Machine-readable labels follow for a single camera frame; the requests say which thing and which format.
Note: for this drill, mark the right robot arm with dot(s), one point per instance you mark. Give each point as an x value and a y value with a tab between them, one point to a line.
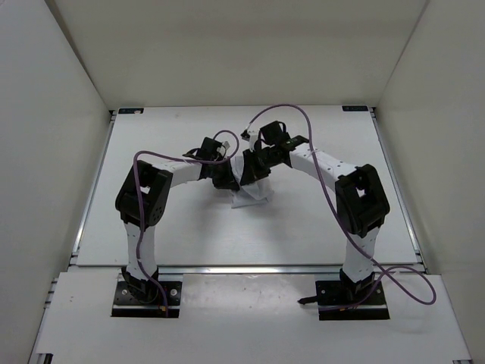
360	204

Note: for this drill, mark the left blue corner label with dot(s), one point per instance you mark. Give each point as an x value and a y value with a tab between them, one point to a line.
130	111

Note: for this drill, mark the right blue corner label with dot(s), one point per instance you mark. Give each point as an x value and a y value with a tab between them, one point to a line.
354	108

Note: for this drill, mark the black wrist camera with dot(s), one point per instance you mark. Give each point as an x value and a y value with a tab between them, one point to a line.
209	153
271	134

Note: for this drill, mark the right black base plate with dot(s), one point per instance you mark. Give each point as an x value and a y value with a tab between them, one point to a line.
334	303

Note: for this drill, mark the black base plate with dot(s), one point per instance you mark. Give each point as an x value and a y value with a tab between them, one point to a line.
135	300
334	303

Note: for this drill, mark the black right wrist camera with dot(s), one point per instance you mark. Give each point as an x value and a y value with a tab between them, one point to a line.
271	134

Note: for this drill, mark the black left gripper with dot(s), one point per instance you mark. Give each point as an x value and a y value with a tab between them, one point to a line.
227	182

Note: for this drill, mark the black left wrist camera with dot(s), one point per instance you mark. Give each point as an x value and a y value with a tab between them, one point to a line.
209	153

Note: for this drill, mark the blue corner label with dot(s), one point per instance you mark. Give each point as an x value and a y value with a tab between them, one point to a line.
354	108
130	111

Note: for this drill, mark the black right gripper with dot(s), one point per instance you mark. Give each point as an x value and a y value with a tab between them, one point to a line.
251	172

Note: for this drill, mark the white skirt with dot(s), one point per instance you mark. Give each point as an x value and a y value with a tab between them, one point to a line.
257	193

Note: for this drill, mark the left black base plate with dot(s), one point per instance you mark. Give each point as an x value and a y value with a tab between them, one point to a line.
135	300

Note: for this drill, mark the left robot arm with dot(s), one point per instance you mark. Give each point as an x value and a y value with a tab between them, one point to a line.
141	203

